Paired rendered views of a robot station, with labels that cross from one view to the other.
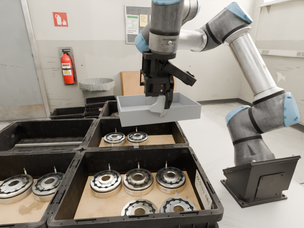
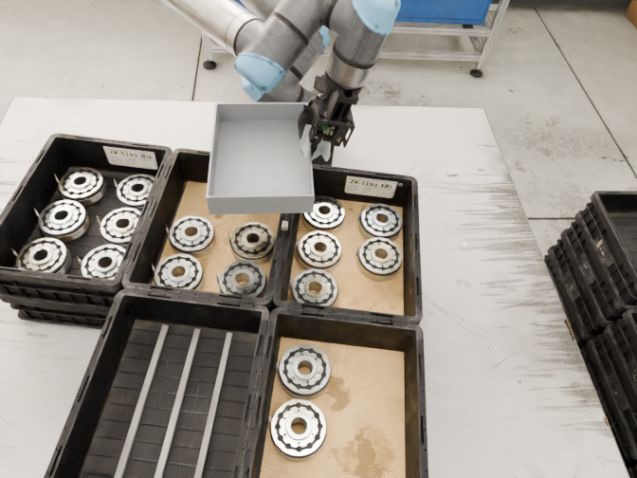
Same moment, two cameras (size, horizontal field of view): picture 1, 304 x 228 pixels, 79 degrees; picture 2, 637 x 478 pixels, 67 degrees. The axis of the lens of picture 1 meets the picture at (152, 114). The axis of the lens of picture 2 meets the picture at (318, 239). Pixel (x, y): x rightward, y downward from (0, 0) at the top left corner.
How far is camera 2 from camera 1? 0.97 m
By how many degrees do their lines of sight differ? 70
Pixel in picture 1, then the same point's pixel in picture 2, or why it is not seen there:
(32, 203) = (329, 394)
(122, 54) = not seen: outside the picture
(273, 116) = (315, 52)
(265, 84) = not seen: hidden behind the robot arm
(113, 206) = (352, 287)
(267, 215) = (345, 159)
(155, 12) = (378, 44)
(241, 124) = (284, 84)
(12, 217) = (353, 413)
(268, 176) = not seen: hidden behind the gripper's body
